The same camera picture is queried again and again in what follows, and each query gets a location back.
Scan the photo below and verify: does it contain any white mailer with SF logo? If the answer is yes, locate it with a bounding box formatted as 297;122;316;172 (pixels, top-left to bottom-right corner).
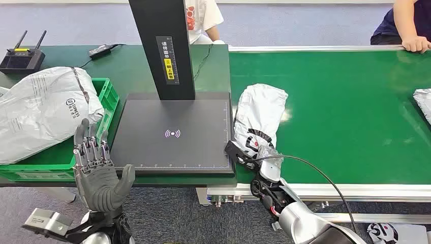
366;222;430;244

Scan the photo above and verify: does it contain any green plastic delivery crate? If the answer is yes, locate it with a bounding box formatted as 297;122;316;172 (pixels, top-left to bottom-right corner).
0;77;120;183

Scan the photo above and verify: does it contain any person's hand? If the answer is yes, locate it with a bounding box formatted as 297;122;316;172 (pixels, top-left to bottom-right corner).
402;35;431;54

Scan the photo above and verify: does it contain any thin black power cable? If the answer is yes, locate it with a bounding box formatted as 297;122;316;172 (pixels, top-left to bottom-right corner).
193;44;214;82

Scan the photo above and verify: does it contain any white plastic mailer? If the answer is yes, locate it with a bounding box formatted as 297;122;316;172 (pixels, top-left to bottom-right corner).
233;83;289;160
413;88;431;126

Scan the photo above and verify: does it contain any black router with antennas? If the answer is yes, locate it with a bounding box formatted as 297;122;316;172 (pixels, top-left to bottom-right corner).
0;29;47;75

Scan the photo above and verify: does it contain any large white SF Express mailer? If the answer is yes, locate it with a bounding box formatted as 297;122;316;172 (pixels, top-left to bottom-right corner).
0;66;105;165

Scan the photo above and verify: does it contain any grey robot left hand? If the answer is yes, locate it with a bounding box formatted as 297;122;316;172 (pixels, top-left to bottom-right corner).
73;117;136;213

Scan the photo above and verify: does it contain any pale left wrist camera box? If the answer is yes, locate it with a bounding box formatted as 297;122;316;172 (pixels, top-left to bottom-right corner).
21;207;73;237

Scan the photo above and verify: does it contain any black adapter cable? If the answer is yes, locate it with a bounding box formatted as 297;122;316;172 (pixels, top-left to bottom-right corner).
78;43;127;69

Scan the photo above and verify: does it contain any green conveyor belt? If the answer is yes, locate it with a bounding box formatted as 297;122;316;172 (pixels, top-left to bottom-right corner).
206;45;431;203

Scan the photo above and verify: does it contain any black power adapter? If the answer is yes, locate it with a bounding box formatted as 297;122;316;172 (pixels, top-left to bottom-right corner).
88;44;114;61

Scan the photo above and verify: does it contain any yellow and black machine label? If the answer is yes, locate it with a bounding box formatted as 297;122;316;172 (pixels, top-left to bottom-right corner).
155;36;180;85

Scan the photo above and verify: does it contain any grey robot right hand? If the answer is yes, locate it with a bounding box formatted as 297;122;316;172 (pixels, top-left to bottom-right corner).
224;140;284;185

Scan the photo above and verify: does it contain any person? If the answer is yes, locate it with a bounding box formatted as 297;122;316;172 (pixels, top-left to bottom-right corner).
370;0;431;54
184;0;226;45

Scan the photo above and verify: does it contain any black inbound scanner machine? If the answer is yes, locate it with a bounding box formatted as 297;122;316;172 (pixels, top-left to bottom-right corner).
110;0;236;176

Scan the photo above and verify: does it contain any dark green table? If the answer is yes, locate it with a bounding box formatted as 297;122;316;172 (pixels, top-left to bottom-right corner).
0;44;238;188

